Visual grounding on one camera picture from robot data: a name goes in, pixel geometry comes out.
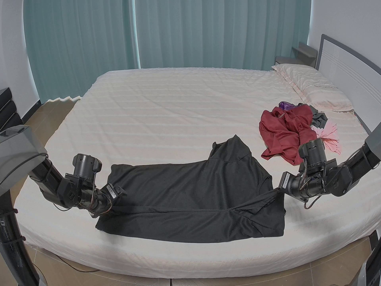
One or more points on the black chest of drawers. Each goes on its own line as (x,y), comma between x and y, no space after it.
(7,109)

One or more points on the dark red garment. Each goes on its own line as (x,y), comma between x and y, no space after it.
(282,133)

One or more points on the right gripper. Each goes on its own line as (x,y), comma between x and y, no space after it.
(300,187)

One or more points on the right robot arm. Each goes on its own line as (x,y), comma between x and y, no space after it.
(342,177)

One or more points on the blue-green curtain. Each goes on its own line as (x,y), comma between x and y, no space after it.
(223,25)
(80,40)

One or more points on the bed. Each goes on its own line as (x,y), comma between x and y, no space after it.
(178,100)

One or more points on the cream pillow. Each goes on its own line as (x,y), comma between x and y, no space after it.
(315,86)

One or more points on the grey garment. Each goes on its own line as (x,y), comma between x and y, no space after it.
(319,118)

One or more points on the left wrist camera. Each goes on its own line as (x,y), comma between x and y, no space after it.
(111,191)

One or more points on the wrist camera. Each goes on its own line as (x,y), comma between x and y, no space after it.
(111,191)
(286,181)

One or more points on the black T-shirt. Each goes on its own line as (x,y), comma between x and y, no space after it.
(190,189)

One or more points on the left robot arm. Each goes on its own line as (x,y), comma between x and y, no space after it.
(15,153)

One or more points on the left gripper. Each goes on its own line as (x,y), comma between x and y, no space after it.
(99,204)

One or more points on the pink garment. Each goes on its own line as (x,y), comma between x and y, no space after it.
(330,134)

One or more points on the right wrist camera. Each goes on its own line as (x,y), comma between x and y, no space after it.
(286,181)

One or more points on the purple garment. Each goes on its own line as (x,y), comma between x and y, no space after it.
(286,106)

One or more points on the grey bedside table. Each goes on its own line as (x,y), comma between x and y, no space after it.
(294,60)

